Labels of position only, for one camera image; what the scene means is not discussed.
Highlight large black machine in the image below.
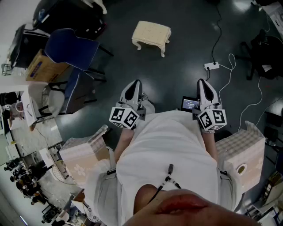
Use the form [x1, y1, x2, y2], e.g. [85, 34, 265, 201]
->
[32, 0, 107, 41]

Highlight person's left forearm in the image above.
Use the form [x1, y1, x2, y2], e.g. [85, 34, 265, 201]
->
[114, 127, 136, 164]

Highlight black office chair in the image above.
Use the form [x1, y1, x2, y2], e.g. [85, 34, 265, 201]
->
[235, 30, 283, 81]

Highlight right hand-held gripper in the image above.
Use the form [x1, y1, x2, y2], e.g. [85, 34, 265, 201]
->
[192, 78, 228, 131]

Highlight round wire basket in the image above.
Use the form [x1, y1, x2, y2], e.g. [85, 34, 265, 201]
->
[52, 160, 74, 183]

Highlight black power strip cable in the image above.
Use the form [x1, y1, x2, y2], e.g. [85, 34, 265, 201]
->
[211, 0, 222, 65]

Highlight brown cardboard box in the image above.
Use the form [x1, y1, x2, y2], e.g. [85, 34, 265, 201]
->
[25, 49, 70, 83]

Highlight person's right forearm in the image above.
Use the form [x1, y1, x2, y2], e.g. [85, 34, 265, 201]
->
[200, 130, 219, 160]

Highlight thin white cable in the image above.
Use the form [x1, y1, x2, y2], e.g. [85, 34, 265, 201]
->
[218, 53, 264, 131]

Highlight white round seat chair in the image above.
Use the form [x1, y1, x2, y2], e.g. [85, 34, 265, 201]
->
[41, 85, 67, 118]

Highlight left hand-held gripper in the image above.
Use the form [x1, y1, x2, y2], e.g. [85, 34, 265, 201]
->
[109, 79, 146, 130]

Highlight blue padded chair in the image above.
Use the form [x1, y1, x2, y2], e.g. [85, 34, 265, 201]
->
[44, 28, 114, 114]

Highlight small black monitor screen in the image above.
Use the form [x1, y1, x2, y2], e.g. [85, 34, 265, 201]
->
[181, 96, 201, 111]

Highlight black metal rack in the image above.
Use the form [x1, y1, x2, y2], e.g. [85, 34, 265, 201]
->
[10, 23, 50, 69]

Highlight cream upholstered footstool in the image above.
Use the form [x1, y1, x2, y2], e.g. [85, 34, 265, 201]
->
[131, 20, 172, 58]

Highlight white power strip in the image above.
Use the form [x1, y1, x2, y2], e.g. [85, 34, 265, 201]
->
[203, 61, 220, 71]

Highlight person's face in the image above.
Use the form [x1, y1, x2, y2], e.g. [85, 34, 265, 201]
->
[126, 188, 261, 226]

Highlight cream dressing table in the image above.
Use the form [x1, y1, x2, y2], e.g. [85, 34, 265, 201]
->
[80, 0, 108, 15]

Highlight person's white shirt torso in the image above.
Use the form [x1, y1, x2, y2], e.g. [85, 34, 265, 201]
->
[85, 110, 243, 226]

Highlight checked pattern box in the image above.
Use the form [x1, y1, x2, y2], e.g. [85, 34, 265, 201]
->
[59, 124, 111, 188]
[215, 121, 265, 195]

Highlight white work table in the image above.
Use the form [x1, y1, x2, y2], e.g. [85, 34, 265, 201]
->
[0, 85, 39, 133]

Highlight person's legs in light trousers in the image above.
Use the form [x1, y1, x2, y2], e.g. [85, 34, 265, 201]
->
[138, 98, 156, 115]

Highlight cluster of black equipment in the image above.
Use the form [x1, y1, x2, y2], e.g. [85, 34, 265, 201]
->
[4, 155, 48, 206]

